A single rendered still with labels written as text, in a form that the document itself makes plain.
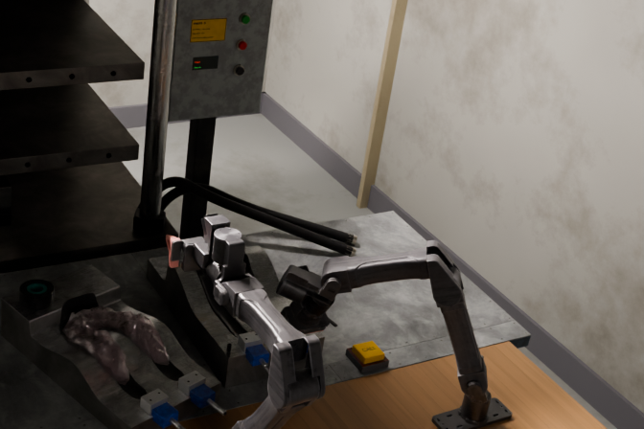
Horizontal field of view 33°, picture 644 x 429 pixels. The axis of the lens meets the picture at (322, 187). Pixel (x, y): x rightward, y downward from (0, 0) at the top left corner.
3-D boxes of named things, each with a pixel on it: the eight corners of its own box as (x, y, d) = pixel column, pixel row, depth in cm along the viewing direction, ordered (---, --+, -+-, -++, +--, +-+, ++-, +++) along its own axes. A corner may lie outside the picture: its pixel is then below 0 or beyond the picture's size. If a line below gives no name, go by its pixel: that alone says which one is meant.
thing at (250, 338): (280, 381, 253) (283, 362, 251) (261, 385, 251) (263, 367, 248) (255, 349, 263) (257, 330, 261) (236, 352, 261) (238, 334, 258)
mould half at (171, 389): (218, 400, 254) (223, 362, 249) (129, 447, 236) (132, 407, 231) (89, 300, 282) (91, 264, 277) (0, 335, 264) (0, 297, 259)
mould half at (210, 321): (319, 366, 271) (327, 322, 265) (224, 389, 258) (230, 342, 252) (233, 261, 308) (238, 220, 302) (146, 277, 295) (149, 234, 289)
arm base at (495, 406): (436, 393, 255) (453, 411, 250) (501, 373, 265) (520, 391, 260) (429, 419, 259) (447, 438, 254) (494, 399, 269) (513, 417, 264)
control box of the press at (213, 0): (229, 395, 381) (280, -10, 314) (148, 415, 367) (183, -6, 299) (203, 358, 398) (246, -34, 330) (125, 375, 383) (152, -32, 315)
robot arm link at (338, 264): (317, 276, 242) (455, 258, 237) (321, 255, 250) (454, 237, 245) (329, 322, 247) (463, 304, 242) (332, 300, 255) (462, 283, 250)
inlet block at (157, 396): (195, 439, 237) (197, 418, 235) (177, 448, 234) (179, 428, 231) (156, 407, 245) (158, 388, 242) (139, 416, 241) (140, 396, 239)
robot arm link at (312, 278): (273, 302, 246) (296, 261, 240) (278, 282, 253) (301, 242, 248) (319, 323, 247) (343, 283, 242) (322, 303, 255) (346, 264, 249)
